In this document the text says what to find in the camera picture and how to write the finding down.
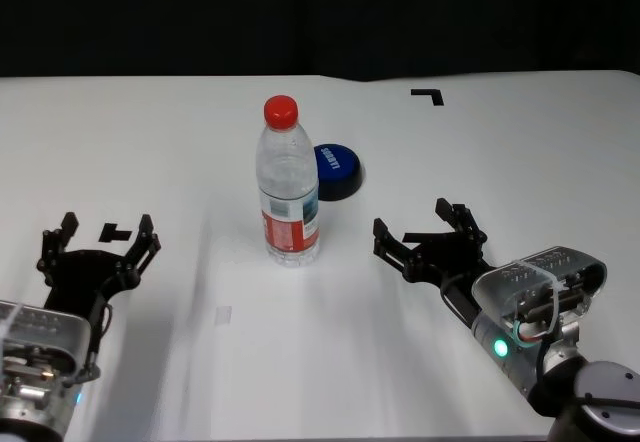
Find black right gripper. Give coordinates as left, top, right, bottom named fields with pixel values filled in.
left=371, top=198, right=494, bottom=296

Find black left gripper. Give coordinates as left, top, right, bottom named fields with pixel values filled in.
left=36, top=211, right=162, bottom=322

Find blue push button black base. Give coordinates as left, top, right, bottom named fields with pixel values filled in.
left=312, top=142, right=366, bottom=202

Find clear water bottle red cap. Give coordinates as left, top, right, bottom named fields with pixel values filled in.
left=254, top=94, right=321, bottom=269

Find black corner tape mark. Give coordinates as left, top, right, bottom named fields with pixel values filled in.
left=410, top=89, right=445, bottom=107

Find black backdrop cloth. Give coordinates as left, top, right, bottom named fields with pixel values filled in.
left=0, top=0, right=640, bottom=83

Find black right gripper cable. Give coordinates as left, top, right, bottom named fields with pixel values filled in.
left=439, top=274, right=476, bottom=331

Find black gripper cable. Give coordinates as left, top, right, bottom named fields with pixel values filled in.
left=74, top=289, right=115, bottom=386
left=439, top=274, right=476, bottom=331

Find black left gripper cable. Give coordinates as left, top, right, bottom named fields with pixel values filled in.
left=74, top=289, right=115, bottom=386

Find white left camera zip tie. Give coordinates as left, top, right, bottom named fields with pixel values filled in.
left=0, top=304, right=24, bottom=348

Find white camera zip tie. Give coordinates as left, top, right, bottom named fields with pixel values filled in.
left=514, top=259, right=564, bottom=336
left=0, top=304, right=24, bottom=348

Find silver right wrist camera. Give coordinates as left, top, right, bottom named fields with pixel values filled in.
left=472, top=246, right=609, bottom=348

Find white right camera zip tie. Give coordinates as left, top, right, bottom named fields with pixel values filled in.
left=514, top=259, right=564, bottom=336

